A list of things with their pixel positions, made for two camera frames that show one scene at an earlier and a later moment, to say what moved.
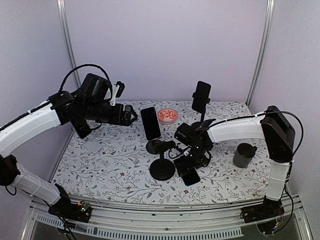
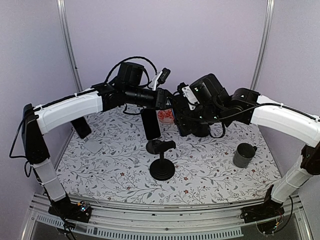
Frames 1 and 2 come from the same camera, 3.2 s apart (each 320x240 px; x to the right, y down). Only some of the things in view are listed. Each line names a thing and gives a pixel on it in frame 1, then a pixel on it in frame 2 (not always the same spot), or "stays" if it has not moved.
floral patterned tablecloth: x=114 y=161 stays
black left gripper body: x=116 y=118 → x=161 y=92
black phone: x=81 y=127 stays
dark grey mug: x=243 y=155 stays
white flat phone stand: x=93 y=146 stays
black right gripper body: x=196 y=160 → x=189 y=121
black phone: x=191 y=177 → x=180 y=118
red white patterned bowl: x=167 y=115 stays
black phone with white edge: x=151 y=123 stays
